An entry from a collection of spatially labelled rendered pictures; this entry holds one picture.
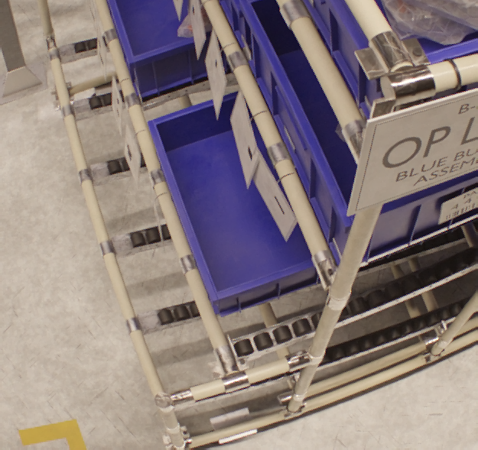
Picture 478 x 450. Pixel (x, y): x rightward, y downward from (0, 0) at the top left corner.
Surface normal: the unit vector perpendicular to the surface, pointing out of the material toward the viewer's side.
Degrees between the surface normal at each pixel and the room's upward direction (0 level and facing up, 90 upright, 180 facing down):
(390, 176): 90
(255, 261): 3
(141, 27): 3
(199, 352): 0
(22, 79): 90
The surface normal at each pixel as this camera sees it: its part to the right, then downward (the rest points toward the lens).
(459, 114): 0.35, 0.86
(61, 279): 0.04, -0.41
